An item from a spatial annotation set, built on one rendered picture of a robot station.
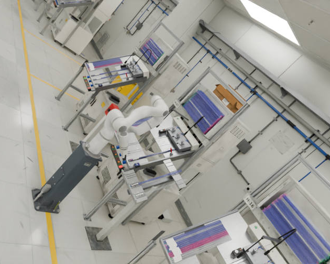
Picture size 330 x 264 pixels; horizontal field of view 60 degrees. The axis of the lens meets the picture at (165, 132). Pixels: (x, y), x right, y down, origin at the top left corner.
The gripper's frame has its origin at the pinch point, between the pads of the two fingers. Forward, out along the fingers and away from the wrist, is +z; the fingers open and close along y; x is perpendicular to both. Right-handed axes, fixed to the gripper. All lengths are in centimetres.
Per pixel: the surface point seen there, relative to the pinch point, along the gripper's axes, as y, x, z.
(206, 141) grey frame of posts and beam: 12, 81, -10
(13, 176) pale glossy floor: -20, -98, 10
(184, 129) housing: -18, 73, -2
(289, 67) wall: -90, 281, -9
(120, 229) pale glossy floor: 20, -12, 89
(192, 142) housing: 4, 72, -2
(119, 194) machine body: -4, -5, 59
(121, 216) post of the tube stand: 38, -14, 35
